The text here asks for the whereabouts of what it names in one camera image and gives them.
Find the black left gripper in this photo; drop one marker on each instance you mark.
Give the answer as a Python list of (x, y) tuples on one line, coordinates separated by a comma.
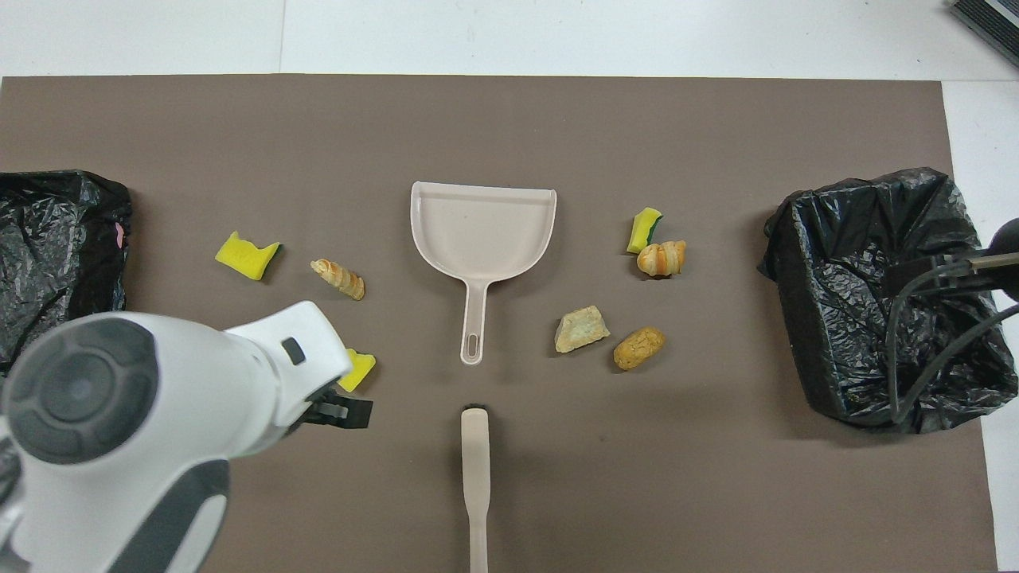
[(318, 402)]

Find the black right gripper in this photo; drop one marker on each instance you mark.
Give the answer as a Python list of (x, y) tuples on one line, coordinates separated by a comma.
[(1008, 259)]

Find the beige hand brush black bristles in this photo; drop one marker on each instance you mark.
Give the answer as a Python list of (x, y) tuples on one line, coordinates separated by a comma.
[(475, 461)]

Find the striped shell-shaped pastry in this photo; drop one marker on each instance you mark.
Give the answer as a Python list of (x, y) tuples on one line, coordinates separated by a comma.
[(338, 277)]

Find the notched yellow sponge piece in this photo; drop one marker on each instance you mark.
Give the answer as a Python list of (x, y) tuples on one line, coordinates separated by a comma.
[(243, 256)]

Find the beige plastic dustpan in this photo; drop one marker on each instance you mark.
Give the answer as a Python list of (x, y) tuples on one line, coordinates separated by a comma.
[(482, 231)]

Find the pale torn bread chunk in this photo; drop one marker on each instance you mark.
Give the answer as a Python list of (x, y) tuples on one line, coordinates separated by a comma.
[(581, 329)]

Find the golden croissant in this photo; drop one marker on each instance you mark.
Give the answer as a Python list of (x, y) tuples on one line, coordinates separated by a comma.
[(661, 259)]

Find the small yellow green sponge piece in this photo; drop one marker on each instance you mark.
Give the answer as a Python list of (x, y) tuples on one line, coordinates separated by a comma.
[(641, 231)]

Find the brown oval bread roll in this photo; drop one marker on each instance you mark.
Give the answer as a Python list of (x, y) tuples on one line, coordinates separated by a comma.
[(638, 348)]

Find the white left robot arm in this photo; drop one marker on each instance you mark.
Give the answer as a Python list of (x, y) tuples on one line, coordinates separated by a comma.
[(119, 446)]

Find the bin lined with black bag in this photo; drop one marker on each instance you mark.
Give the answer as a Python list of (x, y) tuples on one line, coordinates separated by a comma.
[(56, 239), (844, 334)]

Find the dark ribbed device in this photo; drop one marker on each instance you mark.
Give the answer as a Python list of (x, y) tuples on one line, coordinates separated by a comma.
[(991, 24)]

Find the brown table mat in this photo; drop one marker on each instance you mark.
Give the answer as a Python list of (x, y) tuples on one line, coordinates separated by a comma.
[(509, 127)]

